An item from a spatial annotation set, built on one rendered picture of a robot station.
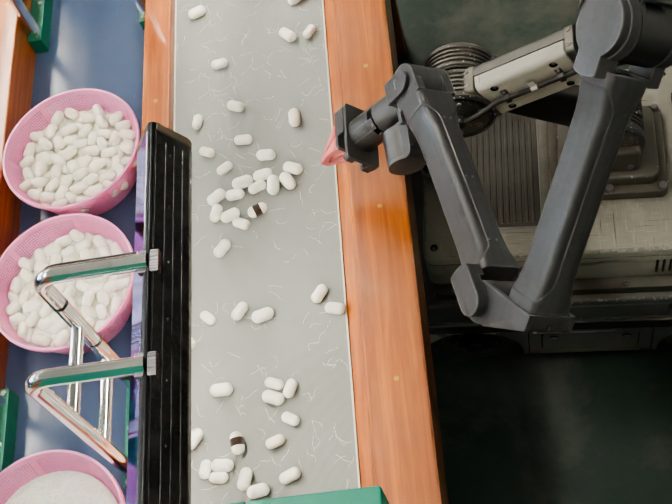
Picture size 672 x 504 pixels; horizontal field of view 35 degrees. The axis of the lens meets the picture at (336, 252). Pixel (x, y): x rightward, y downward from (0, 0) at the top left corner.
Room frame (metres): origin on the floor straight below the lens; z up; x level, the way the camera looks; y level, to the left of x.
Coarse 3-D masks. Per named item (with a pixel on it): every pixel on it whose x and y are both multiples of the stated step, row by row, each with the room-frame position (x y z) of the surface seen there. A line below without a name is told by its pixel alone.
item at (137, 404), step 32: (160, 128) 1.01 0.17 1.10; (160, 160) 0.96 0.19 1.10; (160, 192) 0.90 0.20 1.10; (160, 224) 0.85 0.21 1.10; (160, 288) 0.76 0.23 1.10; (160, 320) 0.71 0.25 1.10; (160, 352) 0.67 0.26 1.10; (160, 384) 0.63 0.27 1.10; (160, 416) 0.59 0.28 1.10; (128, 448) 0.58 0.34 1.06; (160, 448) 0.54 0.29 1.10; (128, 480) 0.53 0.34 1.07; (160, 480) 0.51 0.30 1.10
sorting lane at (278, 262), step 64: (192, 0) 1.59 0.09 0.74; (256, 0) 1.53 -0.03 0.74; (320, 0) 1.47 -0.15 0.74; (192, 64) 1.43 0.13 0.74; (256, 64) 1.37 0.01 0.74; (320, 64) 1.32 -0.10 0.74; (192, 128) 1.28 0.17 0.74; (256, 128) 1.23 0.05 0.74; (320, 128) 1.18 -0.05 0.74; (192, 192) 1.15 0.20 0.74; (320, 192) 1.05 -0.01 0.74; (192, 256) 1.02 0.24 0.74; (256, 256) 0.97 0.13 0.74; (320, 256) 0.93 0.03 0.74; (192, 320) 0.90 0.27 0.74; (320, 320) 0.81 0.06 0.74; (192, 384) 0.79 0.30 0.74; (256, 384) 0.75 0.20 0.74; (320, 384) 0.71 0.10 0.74; (256, 448) 0.65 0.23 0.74; (320, 448) 0.61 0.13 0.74
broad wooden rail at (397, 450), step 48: (336, 0) 1.43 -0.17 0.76; (384, 0) 1.39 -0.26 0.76; (336, 48) 1.32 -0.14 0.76; (384, 48) 1.28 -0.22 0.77; (336, 96) 1.22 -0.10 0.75; (384, 192) 0.98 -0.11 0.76; (384, 240) 0.90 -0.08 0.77; (384, 288) 0.81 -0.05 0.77; (384, 336) 0.73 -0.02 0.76; (384, 384) 0.66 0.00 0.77; (432, 384) 0.67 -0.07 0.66; (384, 432) 0.58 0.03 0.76; (432, 432) 0.56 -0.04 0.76; (384, 480) 0.51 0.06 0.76; (432, 480) 0.49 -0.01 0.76
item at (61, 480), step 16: (32, 480) 0.74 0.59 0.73; (48, 480) 0.73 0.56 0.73; (64, 480) 0.72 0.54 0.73; (80, 480) 0.71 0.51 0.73; (96, 480) 0.70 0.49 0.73; (16, 496) 0.72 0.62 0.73; (32, 496) 0.71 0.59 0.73; (48, 496) 0.70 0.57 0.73; (64, 496) 0.69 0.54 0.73; (80, 496) 0.68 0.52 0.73; (96, 496) 0.67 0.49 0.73; (112, 496) 0.66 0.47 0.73
